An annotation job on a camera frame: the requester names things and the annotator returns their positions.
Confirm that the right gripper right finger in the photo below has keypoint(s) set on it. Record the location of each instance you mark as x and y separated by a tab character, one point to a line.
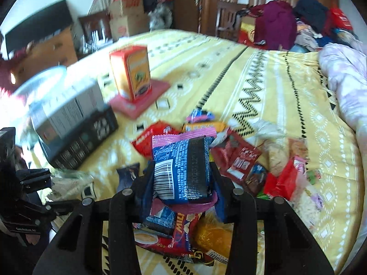
223	186

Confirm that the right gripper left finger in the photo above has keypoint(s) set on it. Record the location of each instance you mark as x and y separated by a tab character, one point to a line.
144	191

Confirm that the blue pink cookie pack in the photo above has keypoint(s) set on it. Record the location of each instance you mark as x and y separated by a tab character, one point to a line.
182	176

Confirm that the yellow orange snack bag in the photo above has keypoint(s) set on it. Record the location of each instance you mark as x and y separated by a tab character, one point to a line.
213	237

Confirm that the large red snack bag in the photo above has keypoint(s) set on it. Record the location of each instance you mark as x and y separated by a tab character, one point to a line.
143	143

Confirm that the bear rice cracker bag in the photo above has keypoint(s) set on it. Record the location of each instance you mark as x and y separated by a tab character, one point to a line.
307	203

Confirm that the black electronics box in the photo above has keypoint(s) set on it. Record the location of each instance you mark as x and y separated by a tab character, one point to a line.
71	151

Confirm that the white printed box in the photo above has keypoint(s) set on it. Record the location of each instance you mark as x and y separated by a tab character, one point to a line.
59	112

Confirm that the yellow patterned bedspread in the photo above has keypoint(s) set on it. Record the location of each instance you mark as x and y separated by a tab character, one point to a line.
240	85

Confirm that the clear plastic basin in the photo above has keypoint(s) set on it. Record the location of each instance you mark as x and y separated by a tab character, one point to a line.
41	84

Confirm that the orange red tea box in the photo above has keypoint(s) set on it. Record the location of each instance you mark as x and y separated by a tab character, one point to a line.
131	71

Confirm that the wooden chair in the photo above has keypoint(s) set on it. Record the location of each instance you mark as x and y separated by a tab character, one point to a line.
227	21

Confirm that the wooden drawer dresser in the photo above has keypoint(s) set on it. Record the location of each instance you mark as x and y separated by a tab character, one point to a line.
58	50

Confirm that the purple jacket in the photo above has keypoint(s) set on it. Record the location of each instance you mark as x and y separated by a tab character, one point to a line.
275	25

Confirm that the white pink quilt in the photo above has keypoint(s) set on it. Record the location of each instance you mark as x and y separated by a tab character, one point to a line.
345	69

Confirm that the stacked cardboard boxes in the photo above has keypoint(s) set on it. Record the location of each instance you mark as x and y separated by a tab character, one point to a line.
127	18

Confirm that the black television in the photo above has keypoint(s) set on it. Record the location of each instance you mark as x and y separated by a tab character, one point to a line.
38	26

